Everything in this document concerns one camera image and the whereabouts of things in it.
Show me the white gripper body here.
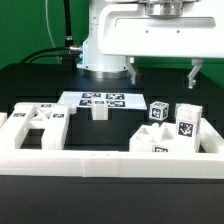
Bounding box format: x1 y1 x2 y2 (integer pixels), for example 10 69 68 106
98 0 224 58

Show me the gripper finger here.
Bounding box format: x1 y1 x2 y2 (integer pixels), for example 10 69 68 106
126 56 140 85
187 58 203 89

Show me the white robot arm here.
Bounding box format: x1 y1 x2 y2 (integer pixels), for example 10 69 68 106
78 0 224 87

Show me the white marker sheet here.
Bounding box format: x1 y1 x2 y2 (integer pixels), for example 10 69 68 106
58 91 147 110

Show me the white tagged cube right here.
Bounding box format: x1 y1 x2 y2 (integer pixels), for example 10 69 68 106
175 103 182 118

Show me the white tagged cube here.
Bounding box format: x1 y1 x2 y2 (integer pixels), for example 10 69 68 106
175 103 182 118
149 101 169 121

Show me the white tagged cube left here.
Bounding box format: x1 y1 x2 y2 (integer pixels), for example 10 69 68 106
149 101 169 121

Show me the white U-shaped fence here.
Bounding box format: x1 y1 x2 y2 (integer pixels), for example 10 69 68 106
0 112 224 178

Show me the black cable bundle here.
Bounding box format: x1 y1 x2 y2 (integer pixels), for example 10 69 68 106
20 0 84 65

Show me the thin white cable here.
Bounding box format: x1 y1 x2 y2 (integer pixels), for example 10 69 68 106
45 0 63 65

